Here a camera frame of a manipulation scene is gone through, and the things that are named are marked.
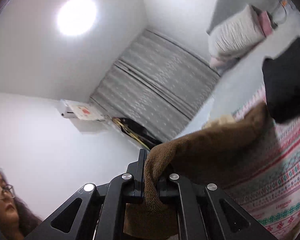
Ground pink folded cloth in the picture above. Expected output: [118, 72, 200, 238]
[210, 10, 278, 68]

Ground folded beige quilt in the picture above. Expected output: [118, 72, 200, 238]
[207, 4, 266, 62]

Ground grey patterned curtain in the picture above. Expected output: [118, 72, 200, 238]
[91, 29, 219, 141]

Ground pink patterned striped blanket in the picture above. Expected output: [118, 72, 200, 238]
[225, 84, 300, 240]

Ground grey bed sheet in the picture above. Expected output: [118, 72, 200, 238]
[177, 0, 300, 137]

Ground white wall air conditioner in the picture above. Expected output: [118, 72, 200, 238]
[57, 99, 108, 134]

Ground dark hanging clothes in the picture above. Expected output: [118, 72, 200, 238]
[112, 117, 162, 151]

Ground black garment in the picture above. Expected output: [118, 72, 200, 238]
[262, 37, 300, 124]

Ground round ceiling lamp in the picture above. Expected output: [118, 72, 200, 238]
[56, 0, 98, 37]

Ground person with glasses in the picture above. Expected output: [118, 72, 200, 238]
[0, 170, 42, 239]

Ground brown coat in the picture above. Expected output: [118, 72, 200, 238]
[123, 101, 268, 239]

